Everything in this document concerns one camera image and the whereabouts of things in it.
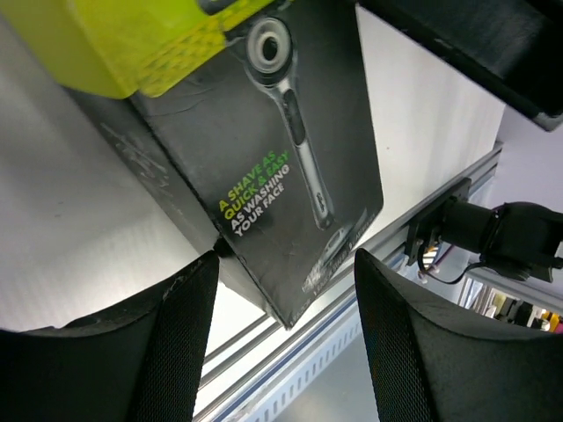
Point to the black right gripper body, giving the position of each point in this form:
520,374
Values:
513,49

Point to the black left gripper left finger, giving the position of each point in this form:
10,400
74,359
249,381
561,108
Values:
138,360

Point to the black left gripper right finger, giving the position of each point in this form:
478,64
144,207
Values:
431,360

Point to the aluminium front rail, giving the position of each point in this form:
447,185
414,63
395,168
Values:
254,368

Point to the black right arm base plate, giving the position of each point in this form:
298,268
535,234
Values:
424,230

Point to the white slotted cable duct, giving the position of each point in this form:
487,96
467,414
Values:
275,401

